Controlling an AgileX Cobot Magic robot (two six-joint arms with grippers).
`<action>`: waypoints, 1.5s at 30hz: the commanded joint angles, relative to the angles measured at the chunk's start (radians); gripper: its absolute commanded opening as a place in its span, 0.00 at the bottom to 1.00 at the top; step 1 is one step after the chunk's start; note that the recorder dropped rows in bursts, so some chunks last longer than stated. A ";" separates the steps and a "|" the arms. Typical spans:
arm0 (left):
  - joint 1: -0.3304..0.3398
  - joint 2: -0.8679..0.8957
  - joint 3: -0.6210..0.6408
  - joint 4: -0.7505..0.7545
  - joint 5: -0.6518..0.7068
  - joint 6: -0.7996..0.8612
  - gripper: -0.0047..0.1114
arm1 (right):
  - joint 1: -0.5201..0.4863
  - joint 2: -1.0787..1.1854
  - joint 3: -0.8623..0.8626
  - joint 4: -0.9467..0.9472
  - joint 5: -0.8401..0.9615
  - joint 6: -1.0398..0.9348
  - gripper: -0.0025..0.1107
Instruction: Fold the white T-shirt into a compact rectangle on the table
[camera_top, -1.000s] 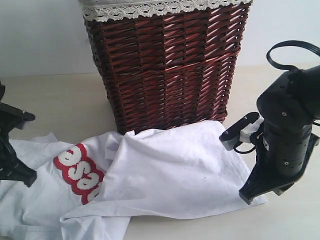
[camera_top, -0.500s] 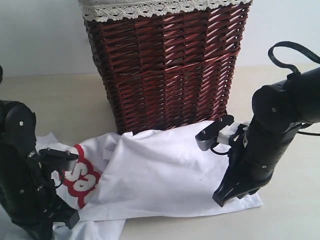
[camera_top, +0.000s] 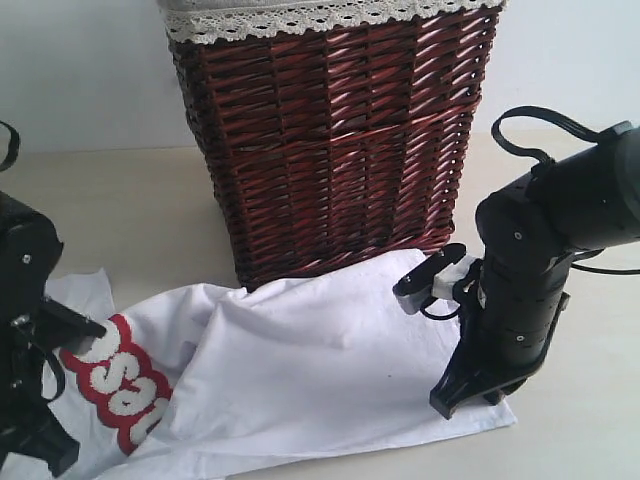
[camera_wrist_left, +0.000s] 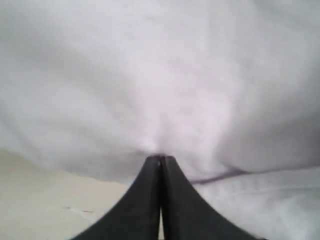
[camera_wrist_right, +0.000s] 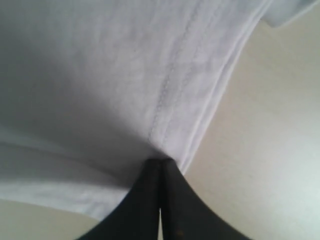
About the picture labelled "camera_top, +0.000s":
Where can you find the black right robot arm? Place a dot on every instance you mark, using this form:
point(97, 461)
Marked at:
point(594, 198)

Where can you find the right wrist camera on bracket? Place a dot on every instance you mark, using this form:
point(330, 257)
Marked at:
point(435, 280)

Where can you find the white t-shirt with red lettering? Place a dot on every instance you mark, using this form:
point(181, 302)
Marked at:
point(206, 381)

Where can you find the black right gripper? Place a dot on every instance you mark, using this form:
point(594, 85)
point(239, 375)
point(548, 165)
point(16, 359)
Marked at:
point(512, 309)

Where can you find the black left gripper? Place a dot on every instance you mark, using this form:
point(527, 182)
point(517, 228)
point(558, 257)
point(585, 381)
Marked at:
point(31, 376)

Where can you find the white cloth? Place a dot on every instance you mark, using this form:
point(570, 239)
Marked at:
point(205, 22)

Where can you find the dark brown wicker basket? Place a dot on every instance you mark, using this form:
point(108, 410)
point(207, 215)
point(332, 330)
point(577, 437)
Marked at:
point(329, 148)

